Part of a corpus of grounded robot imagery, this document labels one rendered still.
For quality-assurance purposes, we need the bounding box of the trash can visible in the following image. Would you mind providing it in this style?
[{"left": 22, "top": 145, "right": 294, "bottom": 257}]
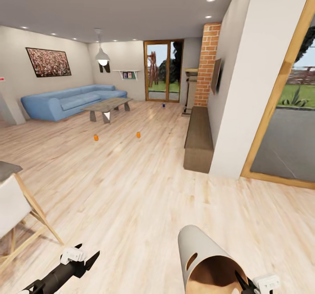
[{"left": 178, "top": 225, "right": 249, "bottom": 294}]

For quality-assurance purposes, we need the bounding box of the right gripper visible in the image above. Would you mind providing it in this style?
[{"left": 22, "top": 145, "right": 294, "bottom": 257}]
[{"left": 235, "top": 271, "right": 273, "bottom": 294}]

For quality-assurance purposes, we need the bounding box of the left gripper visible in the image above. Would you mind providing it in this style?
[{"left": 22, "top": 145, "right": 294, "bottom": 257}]
[{"left": 50, "top": 243, "right": 100, "bottom": 291}]

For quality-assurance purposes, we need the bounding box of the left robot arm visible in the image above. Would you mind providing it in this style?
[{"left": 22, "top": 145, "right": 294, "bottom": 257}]
[{"left": 16, "top": 243, "right": 100, "bottom": 294}]

